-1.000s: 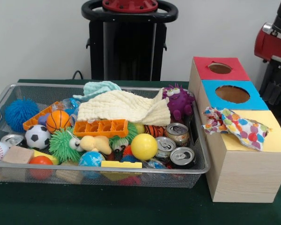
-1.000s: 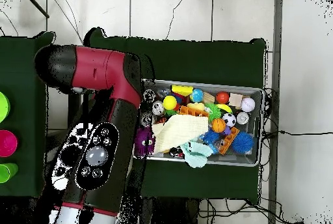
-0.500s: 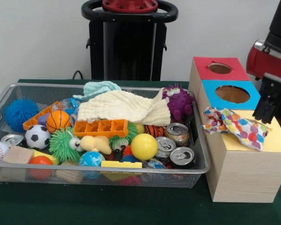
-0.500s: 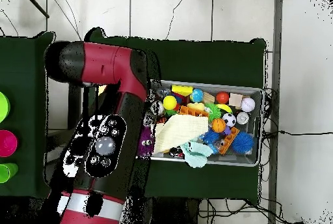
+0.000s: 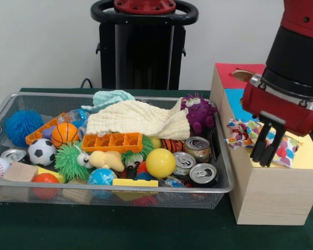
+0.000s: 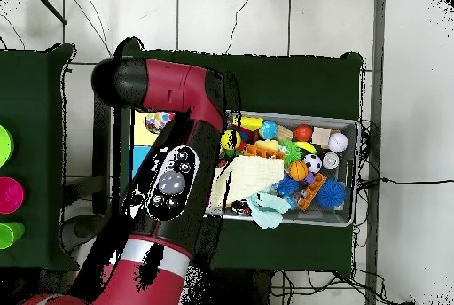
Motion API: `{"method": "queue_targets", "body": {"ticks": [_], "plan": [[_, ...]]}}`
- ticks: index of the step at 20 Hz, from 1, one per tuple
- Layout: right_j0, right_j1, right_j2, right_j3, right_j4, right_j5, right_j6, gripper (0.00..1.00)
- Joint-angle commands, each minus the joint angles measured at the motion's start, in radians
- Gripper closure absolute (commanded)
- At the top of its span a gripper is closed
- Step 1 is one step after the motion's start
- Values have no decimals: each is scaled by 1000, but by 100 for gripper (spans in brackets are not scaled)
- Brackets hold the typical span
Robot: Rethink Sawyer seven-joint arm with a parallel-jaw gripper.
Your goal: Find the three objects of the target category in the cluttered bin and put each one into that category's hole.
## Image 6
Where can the cream knitted cloth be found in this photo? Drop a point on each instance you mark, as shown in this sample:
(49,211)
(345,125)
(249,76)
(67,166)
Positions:
(255,175)

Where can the polka dot paper wrapper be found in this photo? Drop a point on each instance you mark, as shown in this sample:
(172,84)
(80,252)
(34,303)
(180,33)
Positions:
(159,121)

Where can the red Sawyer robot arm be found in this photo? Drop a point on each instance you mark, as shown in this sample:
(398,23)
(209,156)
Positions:
(177,87)

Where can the wooden box with three holes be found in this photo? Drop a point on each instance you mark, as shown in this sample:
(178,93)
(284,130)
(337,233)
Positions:
(142,138)

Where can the yellow smooth ball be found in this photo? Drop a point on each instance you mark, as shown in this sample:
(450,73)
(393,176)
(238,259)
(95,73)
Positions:
(227,139)

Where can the green spiky ball with eyes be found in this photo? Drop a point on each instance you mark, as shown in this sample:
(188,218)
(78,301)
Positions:
(291,152)

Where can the light blue cloth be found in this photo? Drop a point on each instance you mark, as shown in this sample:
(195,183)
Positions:
(267,209)

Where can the small orange basketball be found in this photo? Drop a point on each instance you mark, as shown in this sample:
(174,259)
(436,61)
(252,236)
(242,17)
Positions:
(298,171)

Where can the orange red ball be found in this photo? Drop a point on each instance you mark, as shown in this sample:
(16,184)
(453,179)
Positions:
(303,133)

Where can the small soccer ball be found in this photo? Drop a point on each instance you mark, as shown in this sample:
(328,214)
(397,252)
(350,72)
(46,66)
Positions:
(312,163)

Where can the dark green table cloth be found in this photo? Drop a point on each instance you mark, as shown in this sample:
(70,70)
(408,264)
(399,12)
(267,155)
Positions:
(301,81)
(32,88)

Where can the blue spiky ball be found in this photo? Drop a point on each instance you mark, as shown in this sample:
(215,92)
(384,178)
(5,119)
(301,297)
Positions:
(330,194)

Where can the small white baseball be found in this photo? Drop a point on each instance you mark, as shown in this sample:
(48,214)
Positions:
(338,142)

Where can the black upright panel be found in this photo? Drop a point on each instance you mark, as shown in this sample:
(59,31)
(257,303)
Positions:
(101,159)

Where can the grey stand foot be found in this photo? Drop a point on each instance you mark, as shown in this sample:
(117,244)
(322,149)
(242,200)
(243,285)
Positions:
(79,228)

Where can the pink plastic cup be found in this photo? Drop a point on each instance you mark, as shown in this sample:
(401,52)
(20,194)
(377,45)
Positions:
(10,195)

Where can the neon green plastic cup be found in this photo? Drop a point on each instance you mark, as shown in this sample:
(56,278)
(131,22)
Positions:
(9,236)
(5,147)

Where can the black pole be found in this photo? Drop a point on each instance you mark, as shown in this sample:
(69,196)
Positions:
(49,7)

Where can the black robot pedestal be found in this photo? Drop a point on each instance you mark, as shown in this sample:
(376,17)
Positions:
(248,290)

